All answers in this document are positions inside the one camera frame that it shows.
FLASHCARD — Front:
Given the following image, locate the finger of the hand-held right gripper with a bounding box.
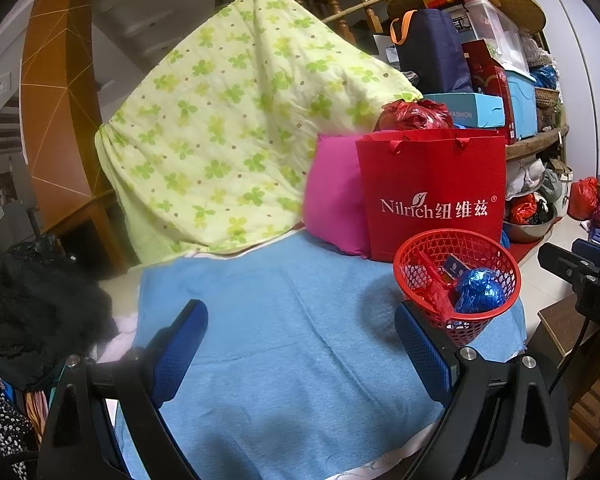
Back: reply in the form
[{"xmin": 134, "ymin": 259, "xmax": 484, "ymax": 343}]
[
  {"xmin": 537, "ymin": 242, "xmax": 591, "ymax": 288},
  {"xmin": 571, "ymin": 238, "xmax": 600, "ymax": 263}
]

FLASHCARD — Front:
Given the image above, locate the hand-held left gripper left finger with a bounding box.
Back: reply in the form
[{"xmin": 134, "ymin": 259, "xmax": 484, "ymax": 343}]
[{"xmin": 36, "ymin": 299, "xmax": 210, "ymax": 480}]

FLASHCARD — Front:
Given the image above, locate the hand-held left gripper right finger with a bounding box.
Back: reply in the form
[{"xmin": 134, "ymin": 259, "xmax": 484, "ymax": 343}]
[{"xmin": 394, "ymin": 300, "xmax": 573, "ymax": 480}]

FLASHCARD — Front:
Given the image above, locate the red plastic mesh basket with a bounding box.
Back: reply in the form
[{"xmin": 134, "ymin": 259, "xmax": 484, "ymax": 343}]
[{"xmin": 393, "ymin": 230, "xmax": 523, "ymax": 347}]

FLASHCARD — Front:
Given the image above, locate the red ribbon bow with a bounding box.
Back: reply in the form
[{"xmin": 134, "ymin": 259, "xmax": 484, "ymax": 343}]
[{"xmin": 412, "ymin": 250, "xmax": 456, "ymax": 321}]

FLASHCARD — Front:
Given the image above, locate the blue plastic bag bundle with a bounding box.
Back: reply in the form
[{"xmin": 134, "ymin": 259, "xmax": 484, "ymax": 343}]
[{"xmin": 452, "ymin": 267, "xmax": 507, "ymax": 315}]

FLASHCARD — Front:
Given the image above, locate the white medicine box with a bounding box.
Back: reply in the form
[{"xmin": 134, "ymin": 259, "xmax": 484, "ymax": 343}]
[{"xmin": 441, "ymin": 255, "xmax": 471, "ymax": 281}]

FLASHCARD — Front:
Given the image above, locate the metal basin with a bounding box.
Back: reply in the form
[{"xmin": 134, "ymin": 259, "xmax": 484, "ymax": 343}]
[{"xmin": 502, "ymin": 205, "xmax": 558, "ymax": 243}]

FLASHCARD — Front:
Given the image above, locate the wooden stool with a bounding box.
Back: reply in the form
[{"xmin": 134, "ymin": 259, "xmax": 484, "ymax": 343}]
[{"xmin": 537, "ymin": 292, "xmax": 600, "ymax": 441}]

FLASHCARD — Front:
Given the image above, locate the red plastic bag on floor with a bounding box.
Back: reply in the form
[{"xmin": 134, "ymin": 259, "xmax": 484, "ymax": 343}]
[{"xmin": 567, "ymin": 177, "xmax": 600, "ymax": 221}]

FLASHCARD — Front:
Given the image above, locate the white bed sheet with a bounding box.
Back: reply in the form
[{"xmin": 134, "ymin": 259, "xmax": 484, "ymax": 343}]
[{"xmin": 97, "ymin": 270, "xmax": 141, "ymax": 361}]

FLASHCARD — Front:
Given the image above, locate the light blue blanket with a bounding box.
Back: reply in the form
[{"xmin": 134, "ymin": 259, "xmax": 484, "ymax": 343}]
[{"xmin": 115, "ymin": 234, "xmax": 527, "ymax": 480}]

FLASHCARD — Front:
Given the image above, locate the wooden shelf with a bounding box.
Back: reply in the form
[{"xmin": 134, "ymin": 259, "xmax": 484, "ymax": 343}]
[{"xmin": 505, "ymin": 125, "xmax": 571, "ymax": 161}]

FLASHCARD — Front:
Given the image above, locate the black fluffy cloth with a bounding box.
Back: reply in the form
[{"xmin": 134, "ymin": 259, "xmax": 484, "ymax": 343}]
[{"xmin": 0, "ymin": 247, "xmax": 118, "ymax": 391}]

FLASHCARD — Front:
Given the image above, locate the red paper shopping bag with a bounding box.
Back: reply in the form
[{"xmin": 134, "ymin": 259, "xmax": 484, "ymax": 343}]
[{"xmin": 355, "ymin": 129, "xmax": 507, "ymax": 262}]

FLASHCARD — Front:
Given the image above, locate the blue storage bin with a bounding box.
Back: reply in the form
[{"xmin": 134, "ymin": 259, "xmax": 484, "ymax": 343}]
[{"xmin": 505, "ymin": 67, "xmax": 538, "ymax": 141}]

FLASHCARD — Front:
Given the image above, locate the light blue cardboard box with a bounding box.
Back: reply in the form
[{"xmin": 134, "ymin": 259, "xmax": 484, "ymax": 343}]
[{"xmin": 422, "ymin": 92, "xmax": 506, "ymax": 131}]

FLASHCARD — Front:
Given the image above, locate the pink pillow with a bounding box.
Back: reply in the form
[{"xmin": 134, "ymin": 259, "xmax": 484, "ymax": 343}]
[{"xmin": 302, "ymin": 134, "xmax": 373, "ymax": 260}]

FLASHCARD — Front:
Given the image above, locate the black white floral cloth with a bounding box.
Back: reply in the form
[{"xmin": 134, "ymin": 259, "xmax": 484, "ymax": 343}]
[{"xmin": 0, "ymin": 360, "xmax": 36, "ymax": 461}]

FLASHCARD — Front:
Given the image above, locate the red gift box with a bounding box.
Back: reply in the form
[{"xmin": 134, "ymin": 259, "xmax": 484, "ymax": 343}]
[{"xmin": 462, "ymin": 40, "xmax": 516, "ymax": 141}]

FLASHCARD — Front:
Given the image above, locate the large red plastic bag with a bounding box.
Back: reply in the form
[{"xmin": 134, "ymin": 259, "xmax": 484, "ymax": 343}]
[{"xmin": 377, "ymin": 99, "xmax": 455, "ymax": 132}]

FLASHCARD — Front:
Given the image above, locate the clear plastic storage box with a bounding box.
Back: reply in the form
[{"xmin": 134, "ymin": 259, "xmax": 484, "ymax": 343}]
[{"xmin": 440, "ymin": 0, "xmax": 531, "ymax": 76}]

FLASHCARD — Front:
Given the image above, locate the green clover print quilt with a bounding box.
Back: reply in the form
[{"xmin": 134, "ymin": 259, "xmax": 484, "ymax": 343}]
[{"xmin": 95, "ymin": 0, "xmax": 423, "ymax": 263}]

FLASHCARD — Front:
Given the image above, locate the round woven tray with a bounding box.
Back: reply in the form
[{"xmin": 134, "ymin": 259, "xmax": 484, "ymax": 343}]
[{"xmin": 387, "ymin": 0, "xmax": 547, "ymax": 36}]

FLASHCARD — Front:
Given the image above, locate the thin gripper cable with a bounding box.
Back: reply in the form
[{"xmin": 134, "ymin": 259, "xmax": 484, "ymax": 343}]
[{"xmin": 547, "ymin": 317, "xmax": 593, "ymax": 396}]

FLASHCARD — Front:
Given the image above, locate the navy bag with orange handles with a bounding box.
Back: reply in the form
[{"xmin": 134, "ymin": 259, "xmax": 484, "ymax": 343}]
[{"xmin": 390, "ymin": 9, "xmax": 473, "ymax": 95}]

